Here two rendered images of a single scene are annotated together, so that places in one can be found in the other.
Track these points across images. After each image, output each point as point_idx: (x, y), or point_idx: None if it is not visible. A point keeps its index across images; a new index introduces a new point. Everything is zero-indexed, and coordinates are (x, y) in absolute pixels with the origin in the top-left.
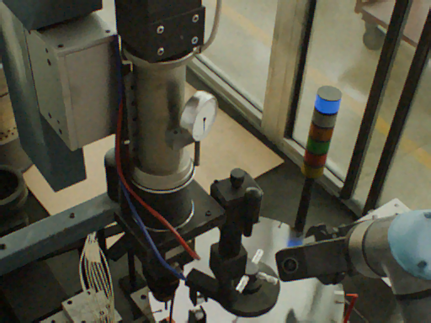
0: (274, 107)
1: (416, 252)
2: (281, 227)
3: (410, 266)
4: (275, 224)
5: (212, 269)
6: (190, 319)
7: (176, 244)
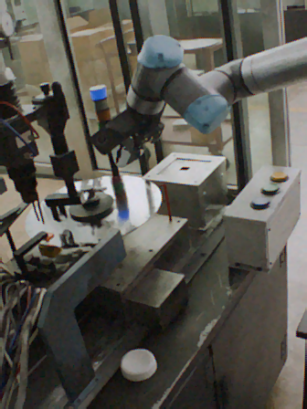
0: (79, 153)
1: (153, 50)
2: (102, 178)
3: (154, 61)
4: (98, 179)
5: (57, 173)
6: (60, 232)
7: (19, 125)
